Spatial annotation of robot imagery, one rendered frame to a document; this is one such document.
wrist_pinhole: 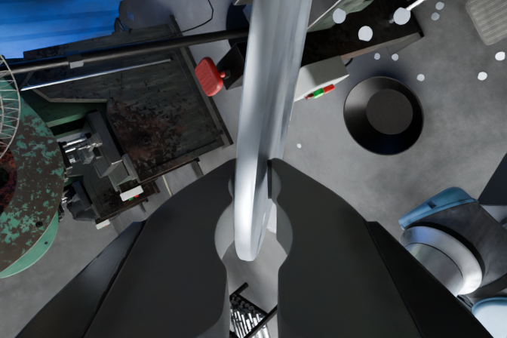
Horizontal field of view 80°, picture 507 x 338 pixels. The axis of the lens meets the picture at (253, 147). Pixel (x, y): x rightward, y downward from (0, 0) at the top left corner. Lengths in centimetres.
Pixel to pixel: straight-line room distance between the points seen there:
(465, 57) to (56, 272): 657
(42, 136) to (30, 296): 541
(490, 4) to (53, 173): 156
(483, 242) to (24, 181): 146
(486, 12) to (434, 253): 63
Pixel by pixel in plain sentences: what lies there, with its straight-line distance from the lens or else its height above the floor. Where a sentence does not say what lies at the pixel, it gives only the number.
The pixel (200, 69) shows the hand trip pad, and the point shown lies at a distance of 65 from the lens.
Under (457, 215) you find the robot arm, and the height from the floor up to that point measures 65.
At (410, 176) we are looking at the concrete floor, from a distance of 133.
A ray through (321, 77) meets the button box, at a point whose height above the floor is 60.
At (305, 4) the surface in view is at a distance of 28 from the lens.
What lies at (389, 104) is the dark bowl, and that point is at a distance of 126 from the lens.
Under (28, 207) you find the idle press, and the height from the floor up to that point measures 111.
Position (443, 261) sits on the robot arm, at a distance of 52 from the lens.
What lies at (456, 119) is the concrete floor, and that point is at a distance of 120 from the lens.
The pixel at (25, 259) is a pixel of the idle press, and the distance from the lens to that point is 321.
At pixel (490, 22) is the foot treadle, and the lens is 97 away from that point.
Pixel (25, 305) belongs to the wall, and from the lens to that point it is 682.
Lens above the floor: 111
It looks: 37 degrees down
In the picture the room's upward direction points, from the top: 116 degrees counter-clockwise
